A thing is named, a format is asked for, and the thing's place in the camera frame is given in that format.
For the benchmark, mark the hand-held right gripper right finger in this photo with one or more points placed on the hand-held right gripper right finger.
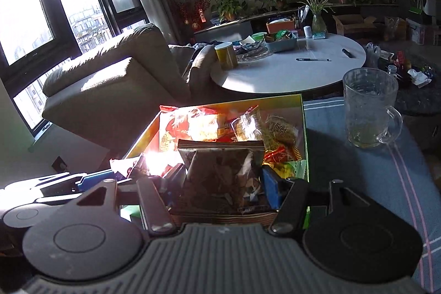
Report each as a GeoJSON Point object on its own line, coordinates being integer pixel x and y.
{"type": "Point", "coordinates": [274, 189]}

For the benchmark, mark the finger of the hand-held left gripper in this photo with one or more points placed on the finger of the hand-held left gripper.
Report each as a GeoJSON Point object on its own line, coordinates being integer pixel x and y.
{"type": "Point", "coordinates": [58, 198]}
{"type": "Point", "coordinates": [96, 178]}

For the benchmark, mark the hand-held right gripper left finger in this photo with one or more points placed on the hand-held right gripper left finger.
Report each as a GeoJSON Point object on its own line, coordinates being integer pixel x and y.
{"type": "Point", "coordinates": [156, 208]}

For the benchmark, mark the red yellow small packet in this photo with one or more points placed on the red yellow small packet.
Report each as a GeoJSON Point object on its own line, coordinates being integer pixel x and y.
{"type": "Point", "coordinates": [279, 154]}

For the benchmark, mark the brown snack bag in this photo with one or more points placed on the brown snack bag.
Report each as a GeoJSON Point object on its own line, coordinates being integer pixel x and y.
{"type": "Point", "coordinates": [220, 177]}

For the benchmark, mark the brown speckled snack packet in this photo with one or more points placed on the brown speckled snack packet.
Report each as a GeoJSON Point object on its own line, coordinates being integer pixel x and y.
{"type": "Point", "coordinates": [282, 130]}

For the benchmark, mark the clear bag of brown snacks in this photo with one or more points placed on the clear bag of brown snacks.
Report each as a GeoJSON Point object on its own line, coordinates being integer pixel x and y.
{"type": "Point", "coordinates": [248, 127]}

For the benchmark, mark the green cardboard box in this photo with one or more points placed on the green cardboard box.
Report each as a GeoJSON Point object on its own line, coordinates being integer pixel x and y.
{"type": "Point", "coordinates": [282, 104]}

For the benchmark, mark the blue striped tablecloth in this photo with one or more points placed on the blue striped tablecloth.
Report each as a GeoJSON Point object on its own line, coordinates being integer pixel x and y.
{"type": "Point", "coordinates": [344, 170]}

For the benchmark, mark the beige armchair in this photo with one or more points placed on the beige armchair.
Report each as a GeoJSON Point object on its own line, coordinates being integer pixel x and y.
{"type": "Point", "coordinates": [113, 87]}

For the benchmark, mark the round white table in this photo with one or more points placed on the round white table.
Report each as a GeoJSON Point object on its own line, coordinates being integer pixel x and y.
{"type": "Point", "coordinates": [293, 73]}

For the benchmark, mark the clear glass mug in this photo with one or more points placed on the clear glass mug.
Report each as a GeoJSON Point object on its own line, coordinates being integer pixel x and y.
{"type": "Point", "coordinates": [365, 108]}

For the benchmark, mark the black pen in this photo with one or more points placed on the black pen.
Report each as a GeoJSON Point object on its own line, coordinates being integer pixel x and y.
{"type": "Point", "coordinates": [313, 59]}

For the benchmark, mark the yellow green canister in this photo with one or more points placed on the yellow green canister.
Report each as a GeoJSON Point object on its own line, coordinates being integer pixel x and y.
{"type": "Point", "coordinates": [225, 58]}

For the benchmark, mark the grey plastic tray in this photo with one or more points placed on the grey plastic tray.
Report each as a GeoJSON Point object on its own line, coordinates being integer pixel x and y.
{"type": "Point", "coordinates": [280, 45]}

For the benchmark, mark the green lidded bowl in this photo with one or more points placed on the green lidded bowl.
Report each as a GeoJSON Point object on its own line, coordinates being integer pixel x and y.
{"type": "Point", "coordinates": [259, 37]}

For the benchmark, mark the black marker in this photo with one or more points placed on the black marker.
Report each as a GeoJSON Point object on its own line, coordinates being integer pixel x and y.
{"type": "Point", "coordinates": [348, 53]}

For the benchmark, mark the blue clothing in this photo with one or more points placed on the blue clothing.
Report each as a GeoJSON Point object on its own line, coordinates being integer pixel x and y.
{"type": "Point", "coordinates": [203, 46]}

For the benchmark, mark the small teal box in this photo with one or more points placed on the small teal box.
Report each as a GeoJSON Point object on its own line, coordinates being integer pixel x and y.
{"type": "Point", "coordinates": [319, 35]}

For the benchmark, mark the small white jar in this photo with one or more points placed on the small white jar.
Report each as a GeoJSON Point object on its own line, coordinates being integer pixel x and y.
{"type": "Point", "coordinates": [307, 32]}

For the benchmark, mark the orange box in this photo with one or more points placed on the orange box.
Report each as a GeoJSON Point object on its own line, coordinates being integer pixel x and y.
{"type": "Point", "coordinates": [280, 27]}

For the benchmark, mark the dark round side table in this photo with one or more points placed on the dark round side table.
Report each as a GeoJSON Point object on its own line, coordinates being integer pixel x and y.
{"type": "Point", "coordinates": [413, 101]}

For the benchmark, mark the clear plastic bag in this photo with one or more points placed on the clear plastic bag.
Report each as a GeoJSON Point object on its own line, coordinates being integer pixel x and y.
{"type": "Point", "coordinates": [372, 56]}

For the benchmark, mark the low grey console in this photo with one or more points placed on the low grey console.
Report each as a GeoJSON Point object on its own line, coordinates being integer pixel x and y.
{"type": "Point", "coordinates": [227, 28]}

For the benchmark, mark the glass vase with plant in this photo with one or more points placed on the glass vase with plant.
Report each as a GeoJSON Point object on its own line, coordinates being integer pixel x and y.
{"type": "Point", "coordinates": [318, 25]}

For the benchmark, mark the open cardboard box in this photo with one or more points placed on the open cardboard box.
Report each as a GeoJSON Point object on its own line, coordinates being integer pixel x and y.
{"type": "Point", "coordinates": [351, 27]}

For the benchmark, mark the white crumpled tissue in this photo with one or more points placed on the white crumpled tissue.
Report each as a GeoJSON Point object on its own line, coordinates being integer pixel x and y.
{"type": "Point", "coordinates": [420, 77]}

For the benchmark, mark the black framed window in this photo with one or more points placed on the black framed window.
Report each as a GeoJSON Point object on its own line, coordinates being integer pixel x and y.
{"type": "Point", "coordinates": [20, 4]}

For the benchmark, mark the red leafed decoration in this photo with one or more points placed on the red leafed decoration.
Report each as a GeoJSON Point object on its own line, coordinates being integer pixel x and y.
{"type": "Point", "coordinates": [193, 8]}

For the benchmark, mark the orange tinted shopping bag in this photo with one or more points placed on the orange tinted shopping bag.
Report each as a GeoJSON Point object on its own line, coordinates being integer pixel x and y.
{"type": "Point", "coordinates": [395, 30]}

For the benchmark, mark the white storage box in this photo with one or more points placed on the white storage box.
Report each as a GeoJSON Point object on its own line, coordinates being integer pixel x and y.
{"type": "Point", "coordinates": [422, 34]}

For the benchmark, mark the black wall socket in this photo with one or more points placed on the black wall socket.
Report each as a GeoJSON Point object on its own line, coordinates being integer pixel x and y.
{"type": "Point", "coordinates": [59, 163]}

